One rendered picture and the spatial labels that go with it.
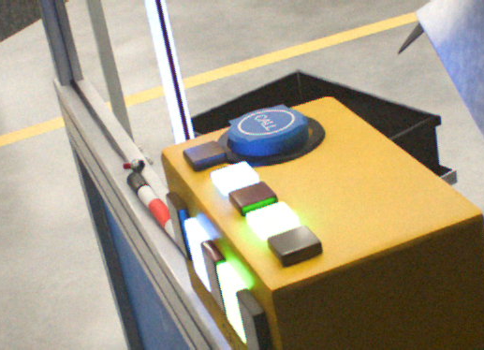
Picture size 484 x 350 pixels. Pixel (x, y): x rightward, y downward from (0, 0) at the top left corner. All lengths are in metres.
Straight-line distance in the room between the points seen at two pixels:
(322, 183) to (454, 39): 0.40
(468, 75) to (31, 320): 1.79
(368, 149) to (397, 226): 0.07
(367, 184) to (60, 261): 2.26
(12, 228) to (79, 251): 0.29
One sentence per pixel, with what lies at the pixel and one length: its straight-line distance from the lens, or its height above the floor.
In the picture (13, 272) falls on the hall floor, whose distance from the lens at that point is 2.71.
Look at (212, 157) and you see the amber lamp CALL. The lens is 0.50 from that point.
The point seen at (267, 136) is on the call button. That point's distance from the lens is 0.50.
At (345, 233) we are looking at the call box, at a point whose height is 1.07.
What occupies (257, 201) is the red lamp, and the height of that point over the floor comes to 1.08.
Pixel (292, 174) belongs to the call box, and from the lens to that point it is 0.48.
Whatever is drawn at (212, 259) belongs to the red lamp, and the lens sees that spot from 0.46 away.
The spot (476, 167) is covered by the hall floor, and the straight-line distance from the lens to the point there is 2.77.
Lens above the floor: 1.29
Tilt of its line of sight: 27 degrees down
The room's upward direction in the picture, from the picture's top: 11 degrees counter-clockwise
